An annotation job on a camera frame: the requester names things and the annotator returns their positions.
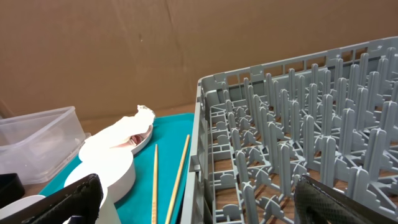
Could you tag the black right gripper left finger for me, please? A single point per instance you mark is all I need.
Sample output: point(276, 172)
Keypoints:
point(78, 202)

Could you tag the wooden chopstick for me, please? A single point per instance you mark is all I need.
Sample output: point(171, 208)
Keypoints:
point(177, 181)
point(154, 187)

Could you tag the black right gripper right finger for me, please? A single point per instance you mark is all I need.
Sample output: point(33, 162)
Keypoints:
point(317, 203)

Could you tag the clear plastic bin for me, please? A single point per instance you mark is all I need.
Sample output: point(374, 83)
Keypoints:
point(37, 146)

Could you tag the grey bowl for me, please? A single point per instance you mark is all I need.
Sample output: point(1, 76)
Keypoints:
point(19, 205)

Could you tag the white napkin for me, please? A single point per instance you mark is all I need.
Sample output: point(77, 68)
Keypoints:
point(118, 134)

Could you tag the grey dishwasher rack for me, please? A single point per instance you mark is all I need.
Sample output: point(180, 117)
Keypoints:
point(331, 115)

